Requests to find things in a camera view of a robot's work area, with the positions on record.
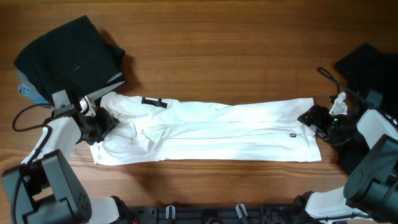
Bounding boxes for white t-shirt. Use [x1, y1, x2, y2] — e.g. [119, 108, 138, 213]
[90, 92, 322, 166]

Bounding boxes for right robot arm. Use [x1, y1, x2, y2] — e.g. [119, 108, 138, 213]
[288, 90, 397, 223]

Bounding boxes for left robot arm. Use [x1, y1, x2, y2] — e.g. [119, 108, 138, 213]
[2, 90, 120, 223]

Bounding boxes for black garment on right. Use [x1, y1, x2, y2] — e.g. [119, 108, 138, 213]
[334, 42, 398, 175]

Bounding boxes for folded black garment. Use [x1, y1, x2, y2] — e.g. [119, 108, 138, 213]
[14, 16, 125, 102]

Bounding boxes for folded light blue garment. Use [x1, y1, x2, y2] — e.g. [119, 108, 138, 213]
[18, 82, 48, 104]

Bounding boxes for folded grey garment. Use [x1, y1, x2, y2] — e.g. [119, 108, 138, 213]
[14, 70, 125, 100]

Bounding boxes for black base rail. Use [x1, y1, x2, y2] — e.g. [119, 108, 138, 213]
[130, 204, 314, 224]

